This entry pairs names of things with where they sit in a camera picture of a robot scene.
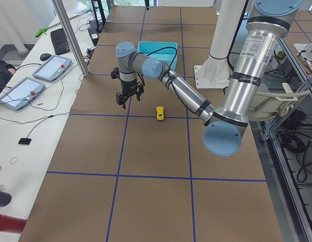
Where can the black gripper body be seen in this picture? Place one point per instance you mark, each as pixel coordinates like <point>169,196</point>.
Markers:
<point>129,85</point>

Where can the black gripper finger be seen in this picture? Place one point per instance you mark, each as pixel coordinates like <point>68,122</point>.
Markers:
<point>121,99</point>
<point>139,92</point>

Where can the yellow beetle toy car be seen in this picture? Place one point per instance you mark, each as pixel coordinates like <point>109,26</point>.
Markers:
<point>160,113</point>

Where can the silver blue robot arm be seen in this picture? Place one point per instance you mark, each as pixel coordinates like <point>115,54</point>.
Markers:
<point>225,125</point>

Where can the light blue plastic bin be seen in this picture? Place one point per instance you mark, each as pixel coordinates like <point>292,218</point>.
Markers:
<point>163,51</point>

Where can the far teach pendant tablet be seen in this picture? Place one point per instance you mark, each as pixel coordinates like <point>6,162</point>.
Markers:
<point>52,68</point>

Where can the teach pendant tablet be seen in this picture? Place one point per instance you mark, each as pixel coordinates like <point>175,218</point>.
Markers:
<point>22,93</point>
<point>52,68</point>

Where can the black keyboard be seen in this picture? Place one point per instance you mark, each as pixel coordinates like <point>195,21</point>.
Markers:
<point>59,41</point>

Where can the black computer mouse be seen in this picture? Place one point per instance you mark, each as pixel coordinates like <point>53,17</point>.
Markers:
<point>45,56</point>

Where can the green plastic clamp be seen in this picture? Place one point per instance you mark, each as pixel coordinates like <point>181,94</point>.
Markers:
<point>41,32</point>

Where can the near teach pendant tablet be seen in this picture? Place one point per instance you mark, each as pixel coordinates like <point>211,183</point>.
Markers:
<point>22,93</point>

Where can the small black square device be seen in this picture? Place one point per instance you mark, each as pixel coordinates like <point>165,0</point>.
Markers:
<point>24,141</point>

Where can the grey office chair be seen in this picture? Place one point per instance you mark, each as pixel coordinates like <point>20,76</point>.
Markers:
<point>267,105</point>

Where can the black cylinder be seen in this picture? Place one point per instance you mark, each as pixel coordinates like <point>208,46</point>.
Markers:
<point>5,198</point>

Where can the red cylinder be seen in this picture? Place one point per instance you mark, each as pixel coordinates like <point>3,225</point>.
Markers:
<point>12,224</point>

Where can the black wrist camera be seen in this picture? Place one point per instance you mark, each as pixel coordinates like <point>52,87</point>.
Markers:
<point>115,74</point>

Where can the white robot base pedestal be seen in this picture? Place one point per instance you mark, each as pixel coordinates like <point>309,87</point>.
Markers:
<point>214,72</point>

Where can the aluminium frame post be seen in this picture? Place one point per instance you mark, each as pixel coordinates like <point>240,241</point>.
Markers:
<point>66,25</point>

